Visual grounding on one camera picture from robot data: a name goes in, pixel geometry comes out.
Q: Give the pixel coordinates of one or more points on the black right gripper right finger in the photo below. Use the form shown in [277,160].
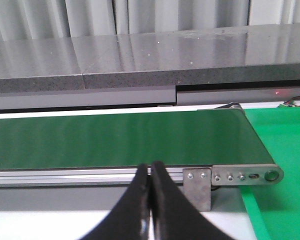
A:
[174,217]

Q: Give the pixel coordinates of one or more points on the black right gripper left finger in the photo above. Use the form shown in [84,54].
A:
[129,219]

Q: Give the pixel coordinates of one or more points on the steel conveyor end plate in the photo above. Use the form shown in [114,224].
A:
[246,174]

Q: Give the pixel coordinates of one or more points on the green conveyor belt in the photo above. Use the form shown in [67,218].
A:
[201,137]

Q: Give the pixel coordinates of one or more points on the bright green mat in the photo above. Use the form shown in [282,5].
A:
[274,210]

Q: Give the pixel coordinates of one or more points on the grey cabinet front panel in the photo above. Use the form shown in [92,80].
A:
[149,95]

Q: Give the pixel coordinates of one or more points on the dark granite countertop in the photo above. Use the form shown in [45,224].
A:
[254,55]

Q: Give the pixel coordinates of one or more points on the white pleated curtain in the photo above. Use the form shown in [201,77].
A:
[43,19]

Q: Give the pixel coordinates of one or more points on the steel conveyor support bracket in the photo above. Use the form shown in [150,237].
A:
[197,187]

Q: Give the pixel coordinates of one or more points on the aluminium conveyor side rail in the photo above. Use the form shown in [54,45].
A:
[67,177]

